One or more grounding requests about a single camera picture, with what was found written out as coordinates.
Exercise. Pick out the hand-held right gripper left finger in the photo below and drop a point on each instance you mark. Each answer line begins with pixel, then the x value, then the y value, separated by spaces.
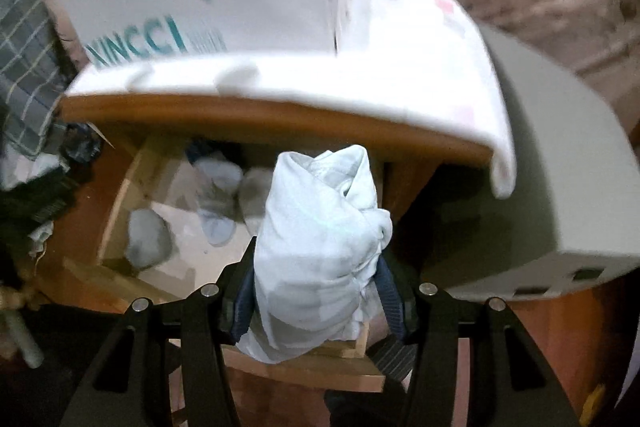
pixel 242 307

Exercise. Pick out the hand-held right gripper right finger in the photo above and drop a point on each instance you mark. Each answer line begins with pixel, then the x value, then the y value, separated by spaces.
pixel 392 302

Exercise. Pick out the pale blue underwear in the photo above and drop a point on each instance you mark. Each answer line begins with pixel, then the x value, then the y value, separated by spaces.
pixel 310 247

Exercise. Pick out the wooden drawer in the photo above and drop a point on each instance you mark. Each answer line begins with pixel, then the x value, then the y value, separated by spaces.
pixel 320 374

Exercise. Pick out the dark blue lace underwear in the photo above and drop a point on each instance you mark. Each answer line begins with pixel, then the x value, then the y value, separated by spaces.
pixel 202 152

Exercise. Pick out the dark striped cloth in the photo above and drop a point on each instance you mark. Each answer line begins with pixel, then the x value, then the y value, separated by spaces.
pixel 395 359

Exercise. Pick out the light blue sock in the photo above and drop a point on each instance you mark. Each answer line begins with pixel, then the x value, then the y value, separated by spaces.
pixel 217 207

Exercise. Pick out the grey sock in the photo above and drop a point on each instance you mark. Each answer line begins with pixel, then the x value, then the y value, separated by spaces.
pixel 252 197

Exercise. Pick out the grey rolled cloth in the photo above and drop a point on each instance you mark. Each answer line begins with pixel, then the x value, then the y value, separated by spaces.
pixel 147 239

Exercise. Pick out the grey box cabinet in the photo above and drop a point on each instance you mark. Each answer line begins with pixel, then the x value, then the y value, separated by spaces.
pixel 550 157

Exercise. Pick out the white pipe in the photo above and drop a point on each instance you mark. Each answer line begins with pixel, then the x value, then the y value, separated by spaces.
pixel 22 337

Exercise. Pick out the dark blue patterned cloth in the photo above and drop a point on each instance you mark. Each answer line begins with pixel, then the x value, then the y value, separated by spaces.
pixel 80 144

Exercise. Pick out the white patterned cover sheet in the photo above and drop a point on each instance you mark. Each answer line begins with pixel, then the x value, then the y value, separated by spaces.
pixel 400 57

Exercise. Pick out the grey plaid cloth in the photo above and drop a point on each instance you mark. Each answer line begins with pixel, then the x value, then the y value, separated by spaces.
pixel 25 72

